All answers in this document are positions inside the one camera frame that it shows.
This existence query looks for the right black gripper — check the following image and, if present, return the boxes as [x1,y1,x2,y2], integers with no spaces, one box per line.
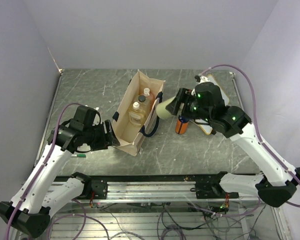
[167,87,213,124]

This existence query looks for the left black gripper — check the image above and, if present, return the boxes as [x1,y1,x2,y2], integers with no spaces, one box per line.
[83,119,121,151]

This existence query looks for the yellow bottle with beige cap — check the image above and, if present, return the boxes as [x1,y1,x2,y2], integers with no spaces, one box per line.
[156,97,175,120]

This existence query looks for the beige canvas tote bag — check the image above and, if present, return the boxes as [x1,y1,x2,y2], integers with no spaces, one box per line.
[112,70,165,156]

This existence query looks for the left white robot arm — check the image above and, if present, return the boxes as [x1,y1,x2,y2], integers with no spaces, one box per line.
[0,104,120,239]

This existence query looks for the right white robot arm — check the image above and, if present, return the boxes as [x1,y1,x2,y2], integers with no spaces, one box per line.
[163,82,300,208]

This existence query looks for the amber bottle with black cap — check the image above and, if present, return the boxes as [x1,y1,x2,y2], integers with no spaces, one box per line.
[138,95,152,114]

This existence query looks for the green capped marker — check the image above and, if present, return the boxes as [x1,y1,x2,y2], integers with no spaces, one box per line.
[71,153,87,158]

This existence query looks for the clear bottle with white cap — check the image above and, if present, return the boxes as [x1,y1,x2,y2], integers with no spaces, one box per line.
[128,101,146,127]

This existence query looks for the small whiteboard with wooden frame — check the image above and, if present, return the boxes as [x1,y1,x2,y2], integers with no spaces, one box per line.
[192,74,230,135]

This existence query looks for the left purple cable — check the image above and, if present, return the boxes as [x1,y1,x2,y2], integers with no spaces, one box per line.
[6,102,85,240]

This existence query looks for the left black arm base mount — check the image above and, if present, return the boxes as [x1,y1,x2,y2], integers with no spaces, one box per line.
[64,172,108,200]

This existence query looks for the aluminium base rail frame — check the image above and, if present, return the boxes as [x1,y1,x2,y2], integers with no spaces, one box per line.
[34,172,291,240]

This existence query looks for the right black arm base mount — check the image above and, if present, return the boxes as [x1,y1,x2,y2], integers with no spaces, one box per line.
[190,182,239,199]

